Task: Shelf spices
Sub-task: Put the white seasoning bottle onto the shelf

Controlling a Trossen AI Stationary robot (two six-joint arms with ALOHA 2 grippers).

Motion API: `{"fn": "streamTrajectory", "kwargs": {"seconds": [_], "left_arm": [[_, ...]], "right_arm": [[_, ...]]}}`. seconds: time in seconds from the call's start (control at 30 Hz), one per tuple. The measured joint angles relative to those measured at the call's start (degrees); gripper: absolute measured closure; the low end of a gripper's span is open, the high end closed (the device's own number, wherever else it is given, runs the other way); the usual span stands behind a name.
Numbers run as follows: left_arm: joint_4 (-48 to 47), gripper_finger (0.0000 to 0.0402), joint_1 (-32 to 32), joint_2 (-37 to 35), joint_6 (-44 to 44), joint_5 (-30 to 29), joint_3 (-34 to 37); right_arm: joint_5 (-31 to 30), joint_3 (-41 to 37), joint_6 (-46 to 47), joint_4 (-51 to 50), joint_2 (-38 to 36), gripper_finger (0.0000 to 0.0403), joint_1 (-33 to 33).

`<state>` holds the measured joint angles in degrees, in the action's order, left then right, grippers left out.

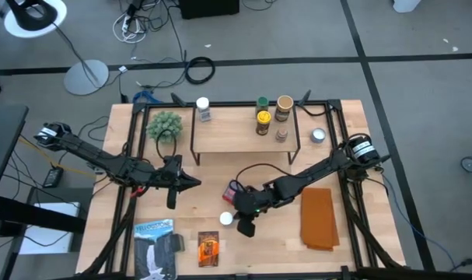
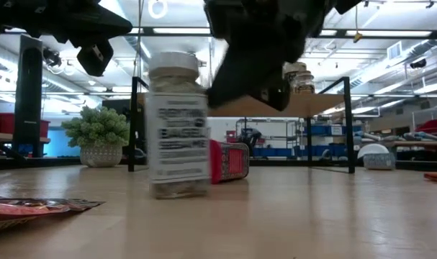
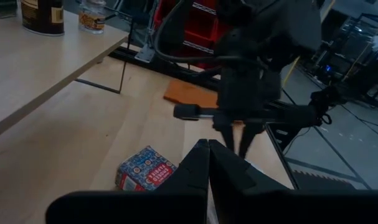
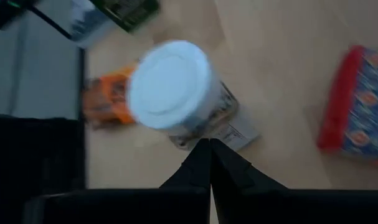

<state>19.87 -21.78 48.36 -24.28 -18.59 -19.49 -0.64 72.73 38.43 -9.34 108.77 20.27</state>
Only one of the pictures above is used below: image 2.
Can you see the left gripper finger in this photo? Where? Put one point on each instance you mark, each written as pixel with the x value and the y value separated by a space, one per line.
pixel 95 25

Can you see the small round silver container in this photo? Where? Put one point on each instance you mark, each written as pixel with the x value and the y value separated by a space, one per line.
pixel 376 160

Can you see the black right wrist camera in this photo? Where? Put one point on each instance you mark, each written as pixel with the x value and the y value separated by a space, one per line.
pixel 272 97

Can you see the rack with blue bins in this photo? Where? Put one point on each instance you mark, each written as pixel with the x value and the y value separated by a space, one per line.
pixel 275 152

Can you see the wooden shelf black metal frame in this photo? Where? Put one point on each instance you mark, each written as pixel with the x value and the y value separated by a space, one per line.
pixel 311 104

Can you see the black ceiling camera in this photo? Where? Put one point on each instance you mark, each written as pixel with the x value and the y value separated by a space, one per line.
pixel 52 57

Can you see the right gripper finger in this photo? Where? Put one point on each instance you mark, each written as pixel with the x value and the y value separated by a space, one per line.
pixel 236 79

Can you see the black monitor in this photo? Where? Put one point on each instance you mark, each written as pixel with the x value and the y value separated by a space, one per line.
pixel 115 108

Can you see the smoked paprika tin red lid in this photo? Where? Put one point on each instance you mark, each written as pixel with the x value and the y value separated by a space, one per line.
pixel 229 162

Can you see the red storage bin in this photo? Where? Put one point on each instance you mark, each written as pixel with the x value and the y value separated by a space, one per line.
pixel 2 124

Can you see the orange seasoning packet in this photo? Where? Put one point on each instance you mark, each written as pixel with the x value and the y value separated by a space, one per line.
pixel 31 212

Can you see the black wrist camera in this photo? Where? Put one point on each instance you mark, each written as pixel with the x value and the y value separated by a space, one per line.
pixel 272 97
pixel 95 59

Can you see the black ceiling fixture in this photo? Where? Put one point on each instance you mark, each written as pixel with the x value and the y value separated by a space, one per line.
pixel 418 63

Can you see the black background equipment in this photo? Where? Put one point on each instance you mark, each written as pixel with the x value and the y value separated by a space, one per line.
pixel 250 138

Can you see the saffron glass jar cork lid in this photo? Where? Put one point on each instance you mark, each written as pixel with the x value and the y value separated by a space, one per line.
pixel 304 84

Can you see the succulent plant patterned pot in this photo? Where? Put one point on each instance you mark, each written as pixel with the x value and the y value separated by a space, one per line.
pixel 95 129

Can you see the red blue background bins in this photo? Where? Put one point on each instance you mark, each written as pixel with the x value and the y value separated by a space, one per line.
pixel 434 126

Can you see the bagel seasoning jar white lid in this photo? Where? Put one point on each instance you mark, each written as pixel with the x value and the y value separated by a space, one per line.
pixel 176 144

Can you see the black vertical post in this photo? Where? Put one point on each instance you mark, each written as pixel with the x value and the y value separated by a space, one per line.
pixel 31 108

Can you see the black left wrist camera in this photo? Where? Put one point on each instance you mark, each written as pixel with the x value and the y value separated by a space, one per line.
pixel 95 59

